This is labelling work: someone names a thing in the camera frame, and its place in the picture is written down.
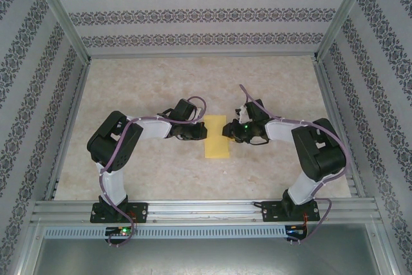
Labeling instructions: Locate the yellow paper sheet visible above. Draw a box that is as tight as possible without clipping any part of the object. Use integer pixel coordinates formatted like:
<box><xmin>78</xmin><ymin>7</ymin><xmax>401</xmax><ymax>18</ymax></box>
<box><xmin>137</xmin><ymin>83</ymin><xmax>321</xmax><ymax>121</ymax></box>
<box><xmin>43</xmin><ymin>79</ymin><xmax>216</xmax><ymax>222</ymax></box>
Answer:
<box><xmin>203</xmin><ymin>114</ymin><xmax>231</xmax><ymax>160</ymax></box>

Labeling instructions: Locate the grey metal sheet panel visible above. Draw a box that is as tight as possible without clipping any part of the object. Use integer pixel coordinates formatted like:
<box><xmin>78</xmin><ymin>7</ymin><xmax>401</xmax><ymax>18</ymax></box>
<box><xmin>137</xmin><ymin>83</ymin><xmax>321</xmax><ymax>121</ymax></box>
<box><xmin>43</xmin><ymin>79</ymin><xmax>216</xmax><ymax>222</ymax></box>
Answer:
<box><xmin>32</xmin><ymin>238</ymin><xmax>393</xmax><ymax>275</ymax></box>

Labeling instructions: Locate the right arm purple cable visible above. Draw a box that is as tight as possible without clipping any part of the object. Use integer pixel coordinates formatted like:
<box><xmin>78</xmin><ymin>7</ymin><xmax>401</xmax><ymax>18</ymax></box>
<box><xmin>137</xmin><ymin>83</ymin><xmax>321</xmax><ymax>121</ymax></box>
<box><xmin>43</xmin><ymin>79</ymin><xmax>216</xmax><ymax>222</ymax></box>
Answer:
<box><xmin>239</xmin><ymin>84</ymin><xmax>351</xmax><ymax>245</ymax></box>

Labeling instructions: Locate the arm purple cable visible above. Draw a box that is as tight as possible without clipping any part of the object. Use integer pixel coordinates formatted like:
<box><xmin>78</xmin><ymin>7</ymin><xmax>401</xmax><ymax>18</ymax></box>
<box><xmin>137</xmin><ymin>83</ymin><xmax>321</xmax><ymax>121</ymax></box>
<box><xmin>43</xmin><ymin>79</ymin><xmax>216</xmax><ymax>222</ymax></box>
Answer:
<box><xmin>98</xmin><ymin>95</ymin><xmax>207</xmax><ymax>247</ymax></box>
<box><xmin>239</xmin><ymin>84</ymin><xmax>351</xmax><ymax>245</ymax></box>

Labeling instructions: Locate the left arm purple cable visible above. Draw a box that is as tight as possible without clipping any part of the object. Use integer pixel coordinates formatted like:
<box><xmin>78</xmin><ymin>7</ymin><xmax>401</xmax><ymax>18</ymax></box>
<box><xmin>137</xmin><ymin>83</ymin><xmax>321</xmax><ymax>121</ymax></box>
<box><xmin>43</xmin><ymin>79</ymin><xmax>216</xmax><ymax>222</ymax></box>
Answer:
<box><xmin>98</xmin><ymin>95</ymin><xmax>207</xmax><ymax>247</ymax></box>

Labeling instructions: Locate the aluminium mounting rail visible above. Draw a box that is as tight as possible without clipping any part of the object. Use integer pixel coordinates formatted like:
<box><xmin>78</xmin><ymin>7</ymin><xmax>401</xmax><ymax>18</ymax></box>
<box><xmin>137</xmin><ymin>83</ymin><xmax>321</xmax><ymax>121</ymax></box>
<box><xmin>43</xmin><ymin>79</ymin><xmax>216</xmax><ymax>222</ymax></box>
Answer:
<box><xmin>30</xmin><ymin>199</ymin><xmax>380</xmax><ymax>224</ymax></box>

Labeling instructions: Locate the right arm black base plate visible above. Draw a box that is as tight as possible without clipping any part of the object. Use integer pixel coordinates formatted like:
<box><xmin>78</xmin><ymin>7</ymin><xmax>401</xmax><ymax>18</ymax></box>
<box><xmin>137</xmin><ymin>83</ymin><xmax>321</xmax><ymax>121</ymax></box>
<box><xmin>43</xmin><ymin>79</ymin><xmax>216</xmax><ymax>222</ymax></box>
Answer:
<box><xmin>262</xmin><ymin>200</ymin><xmax>321</xmax><ymax>223</ymax></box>

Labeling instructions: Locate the aluminium side rail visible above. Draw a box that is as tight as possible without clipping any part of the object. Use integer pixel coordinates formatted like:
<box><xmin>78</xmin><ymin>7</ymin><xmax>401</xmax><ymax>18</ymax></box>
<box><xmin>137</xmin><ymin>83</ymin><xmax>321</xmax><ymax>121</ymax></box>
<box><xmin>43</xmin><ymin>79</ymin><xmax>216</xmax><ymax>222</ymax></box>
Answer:
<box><xmin>314</xmin><ymin>59</ymin><xmax>366</xmax><ymax>198</ymax></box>
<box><xmin>43</xmin><ymin>59</ymin><xmax>94</xmax><ymax>200</ymax></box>

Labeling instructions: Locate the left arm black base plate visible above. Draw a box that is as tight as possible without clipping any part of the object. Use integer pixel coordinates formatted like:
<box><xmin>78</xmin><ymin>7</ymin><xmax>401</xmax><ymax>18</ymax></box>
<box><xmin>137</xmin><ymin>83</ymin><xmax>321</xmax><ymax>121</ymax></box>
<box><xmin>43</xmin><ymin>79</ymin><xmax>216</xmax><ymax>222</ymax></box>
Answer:
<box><xmin>91</xmin><ymin>202</ymin><xmax>149</xmax><ymax>224</ymax></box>

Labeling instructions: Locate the slotted grey cable duct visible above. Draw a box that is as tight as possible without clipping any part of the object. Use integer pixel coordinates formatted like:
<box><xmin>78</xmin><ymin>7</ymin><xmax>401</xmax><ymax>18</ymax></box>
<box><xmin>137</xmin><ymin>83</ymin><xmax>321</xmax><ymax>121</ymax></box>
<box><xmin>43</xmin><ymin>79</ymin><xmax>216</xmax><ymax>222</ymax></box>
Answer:
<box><xmin>43</xmin><ymin>225</ymin><xmax>308</xmax><ymax>240</ymax></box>

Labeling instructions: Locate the aluminium frame post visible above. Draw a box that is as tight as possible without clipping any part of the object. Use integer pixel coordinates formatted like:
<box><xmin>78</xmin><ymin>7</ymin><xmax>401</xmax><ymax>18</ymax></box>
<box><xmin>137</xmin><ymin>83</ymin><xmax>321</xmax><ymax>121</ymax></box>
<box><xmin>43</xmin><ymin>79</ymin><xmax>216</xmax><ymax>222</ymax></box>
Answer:
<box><xmin>313</xmin><ymin>0</ymin><xmax>378</xmax><ymax>63</ymax></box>
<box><xmin>27</xmin><ymin>0</ymin><xmax>93</xmax><ymax>63</ymax></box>

